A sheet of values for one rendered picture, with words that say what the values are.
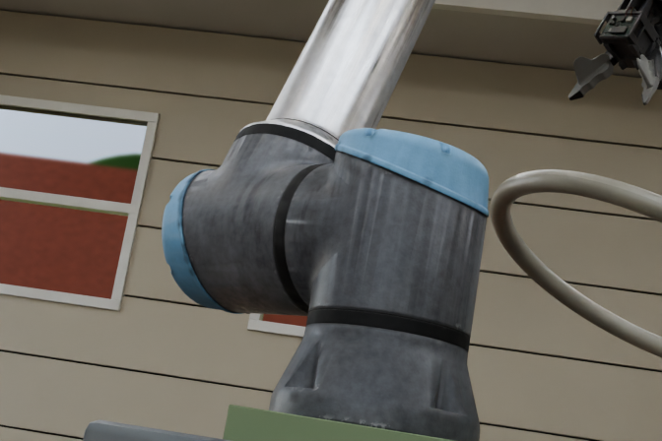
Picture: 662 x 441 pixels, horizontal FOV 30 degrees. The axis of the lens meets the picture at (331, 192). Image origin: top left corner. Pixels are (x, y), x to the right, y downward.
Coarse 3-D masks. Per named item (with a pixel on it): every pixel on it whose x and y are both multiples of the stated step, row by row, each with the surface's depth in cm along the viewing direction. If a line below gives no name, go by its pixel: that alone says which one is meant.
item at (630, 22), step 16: (624, 0) 199; (640, 0) 200; (656, 0) 200; (608, 16) 200; (624, 16) 197; (640, 16) 195; (656, 16) 201; (608, 32) 197; (624, 32) 194; (640, 32) 195; (656, 32) 198; (608, 48) 199; (624, 48) 198; (640, 48) 196; (624, 64) 201
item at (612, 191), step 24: (504, 192) 168; (528, 192) 164; (552, 192) 160; (576, 192) 156; (600, 192) 153; (624, 192) 151; (648, 192) 150; (504, 216) 176; (648, 216) 150; (504, 240) 183; (528, 264) 187; (552, 288) 190; (576, 312) 192; (600, 312) 191; (624, 336) 190; (648, 336) 189
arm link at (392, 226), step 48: (384, 144) 110; (432, 144) 109; (288, 192) 116; (336, 192) 111; (384, 192) 108; (432, 192) 108; (480, 192) 111; (288, 240) 113; (336, 240) 109; (384, 240) 107; (432, 240) 107; (480, 240) 111; (288, 288) 115; (336, 288) 108; (384, 288) 106; (432, 288) 106
